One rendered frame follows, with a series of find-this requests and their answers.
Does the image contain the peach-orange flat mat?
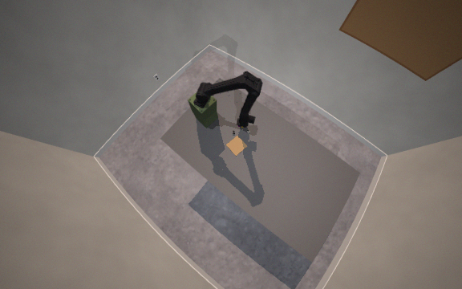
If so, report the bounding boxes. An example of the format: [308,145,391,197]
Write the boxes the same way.
[227,136,247,156]

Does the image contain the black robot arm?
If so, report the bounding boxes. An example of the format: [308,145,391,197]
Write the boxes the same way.
[193,71,262,124]

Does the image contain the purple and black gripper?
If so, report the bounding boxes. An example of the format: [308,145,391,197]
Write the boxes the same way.
[237,118,249,128]

